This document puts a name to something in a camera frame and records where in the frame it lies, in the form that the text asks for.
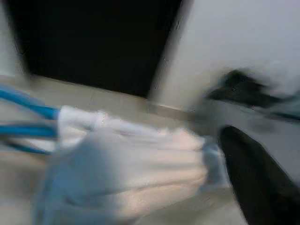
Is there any grey upholstered ottoman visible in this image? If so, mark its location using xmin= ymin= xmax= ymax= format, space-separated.
xmin=192 ymin=93 xmax=300 ymax=146

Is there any blue plastic clothes hanger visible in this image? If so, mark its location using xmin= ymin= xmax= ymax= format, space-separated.
xmin=0 ymin=84 xmax=61 ymax=155

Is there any black bag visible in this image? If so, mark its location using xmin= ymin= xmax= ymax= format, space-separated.
xmin=206 ymin=69 xmax=284 ymax=110

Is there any white translucent garment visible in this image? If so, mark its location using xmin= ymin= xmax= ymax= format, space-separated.
xmin=35 ymin=104 xmax=223 ymax=225

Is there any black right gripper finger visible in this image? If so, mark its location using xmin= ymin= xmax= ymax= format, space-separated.
xmin=217 ymin=125 xmax=300 ymax=225

